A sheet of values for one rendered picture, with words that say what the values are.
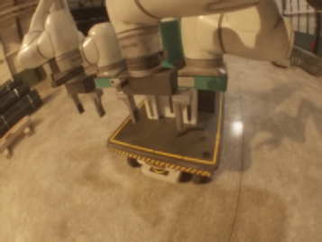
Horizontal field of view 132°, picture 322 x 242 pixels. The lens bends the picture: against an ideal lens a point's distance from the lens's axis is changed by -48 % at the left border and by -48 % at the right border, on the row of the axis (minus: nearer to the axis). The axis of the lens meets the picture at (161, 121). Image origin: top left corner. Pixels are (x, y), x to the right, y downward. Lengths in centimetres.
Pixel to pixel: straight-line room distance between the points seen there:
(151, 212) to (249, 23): 100
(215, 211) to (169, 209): 29
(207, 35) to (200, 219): 91
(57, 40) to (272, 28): 58
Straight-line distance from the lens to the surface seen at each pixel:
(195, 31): 49
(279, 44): 42
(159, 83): 29
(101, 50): 70
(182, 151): 75
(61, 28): 47
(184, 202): 94
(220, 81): 52
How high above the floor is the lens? 89
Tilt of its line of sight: 37 degrees down
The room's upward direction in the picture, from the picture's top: 11 degrees counter-clockwise
